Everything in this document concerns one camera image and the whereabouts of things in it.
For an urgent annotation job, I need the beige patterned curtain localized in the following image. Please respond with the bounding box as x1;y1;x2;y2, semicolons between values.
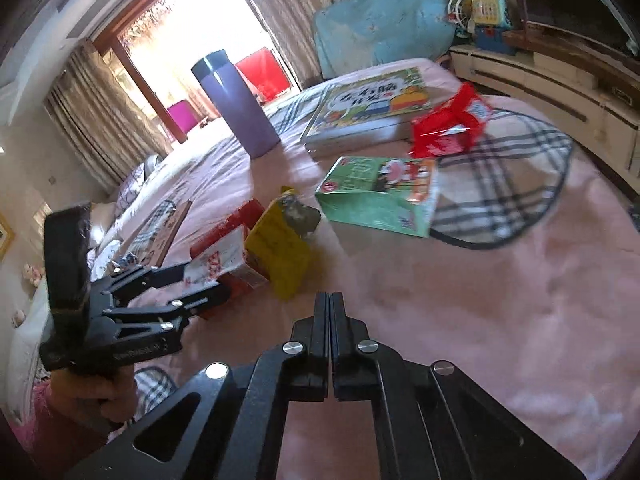
220;0;386;93
42;42;173;196

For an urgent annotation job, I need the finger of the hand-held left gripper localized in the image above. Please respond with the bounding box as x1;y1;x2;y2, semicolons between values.
102;284;232;343
95;260;201;307

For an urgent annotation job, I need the plaid mat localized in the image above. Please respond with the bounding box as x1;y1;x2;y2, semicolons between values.
265;85;575;252
134;366;177;411
131;200;177;262

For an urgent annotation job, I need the yellow foam fruit net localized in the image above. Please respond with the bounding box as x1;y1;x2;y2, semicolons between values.
245;187;316;301

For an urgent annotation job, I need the light blue quilt bag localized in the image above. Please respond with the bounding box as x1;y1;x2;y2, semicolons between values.
312;0;456;81

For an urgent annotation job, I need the grey crumpled wrapper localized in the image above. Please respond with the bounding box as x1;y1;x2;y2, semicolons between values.
282;195;322;238

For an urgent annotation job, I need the children's picture book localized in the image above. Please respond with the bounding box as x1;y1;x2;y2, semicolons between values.
300;66;433;155

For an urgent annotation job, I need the red white carton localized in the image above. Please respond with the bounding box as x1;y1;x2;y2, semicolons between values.
184;225;271;318

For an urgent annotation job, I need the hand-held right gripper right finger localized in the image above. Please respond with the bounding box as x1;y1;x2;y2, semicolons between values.
330;291;588;480

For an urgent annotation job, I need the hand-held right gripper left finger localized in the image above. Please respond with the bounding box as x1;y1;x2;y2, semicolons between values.
65;291;332;480

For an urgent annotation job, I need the pink blanket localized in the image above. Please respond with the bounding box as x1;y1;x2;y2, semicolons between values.
85;57;640;480

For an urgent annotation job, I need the magenta box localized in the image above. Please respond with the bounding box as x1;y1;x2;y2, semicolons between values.
167;100;206;143

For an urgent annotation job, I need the person's left hand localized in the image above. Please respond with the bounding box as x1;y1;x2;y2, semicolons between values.
50;367;138;427

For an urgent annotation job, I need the patterned pillow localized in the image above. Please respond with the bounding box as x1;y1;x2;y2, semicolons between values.
117;155;164;216

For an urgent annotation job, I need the white tv cabinet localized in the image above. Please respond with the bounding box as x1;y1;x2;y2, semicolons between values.
447;20;640;191

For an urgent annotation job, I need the green cartoon carton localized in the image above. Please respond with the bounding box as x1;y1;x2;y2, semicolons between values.
315;156;441;238

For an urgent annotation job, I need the red flat packet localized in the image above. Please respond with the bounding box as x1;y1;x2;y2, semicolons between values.
190;199;267;261

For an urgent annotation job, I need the red snack wrapper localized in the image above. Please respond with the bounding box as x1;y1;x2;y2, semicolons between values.
410;82;493;159

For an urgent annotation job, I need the blue toy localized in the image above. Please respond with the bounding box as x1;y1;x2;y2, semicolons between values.
472;25;516;53

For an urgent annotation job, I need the purple thermos bottle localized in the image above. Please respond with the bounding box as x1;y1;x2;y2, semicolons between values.
191;49;282;160

